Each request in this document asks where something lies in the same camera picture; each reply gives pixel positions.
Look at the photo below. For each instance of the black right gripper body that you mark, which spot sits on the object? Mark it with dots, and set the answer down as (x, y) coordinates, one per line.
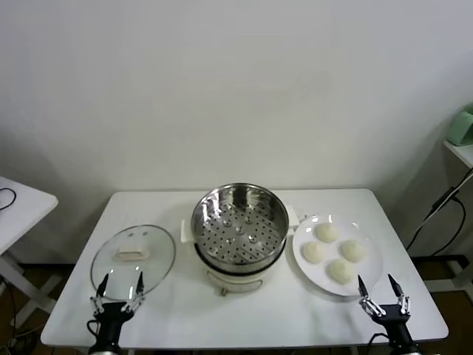
(395, 320)

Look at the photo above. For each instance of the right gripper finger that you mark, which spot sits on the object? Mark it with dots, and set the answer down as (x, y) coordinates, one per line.
(364, 296)
(398, 294)

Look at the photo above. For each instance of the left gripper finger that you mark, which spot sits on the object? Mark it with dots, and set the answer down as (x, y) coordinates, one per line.
(139, 290)
(100, 292)

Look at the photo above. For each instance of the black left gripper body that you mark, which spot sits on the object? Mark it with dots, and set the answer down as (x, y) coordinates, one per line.
(111, 318)

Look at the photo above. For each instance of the white steamed baozi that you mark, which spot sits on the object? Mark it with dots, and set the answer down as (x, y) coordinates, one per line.
(314, 253)
(341, 271)
(353, 250)
(326, 233)

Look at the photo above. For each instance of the steel perforated steamer basket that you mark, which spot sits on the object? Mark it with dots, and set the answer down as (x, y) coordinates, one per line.
(203, 207)

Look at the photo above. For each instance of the white round plate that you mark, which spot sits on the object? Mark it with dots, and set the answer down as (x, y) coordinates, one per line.
(366, 229)

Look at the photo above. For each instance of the cream electric cooker pot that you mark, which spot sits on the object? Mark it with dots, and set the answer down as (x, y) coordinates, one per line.
(236, 283)

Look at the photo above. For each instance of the black power adapter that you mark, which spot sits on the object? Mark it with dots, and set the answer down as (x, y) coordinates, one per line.
(443, 201)

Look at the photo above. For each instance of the pale green appliance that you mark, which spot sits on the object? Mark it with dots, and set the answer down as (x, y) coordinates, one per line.
(462, 127)

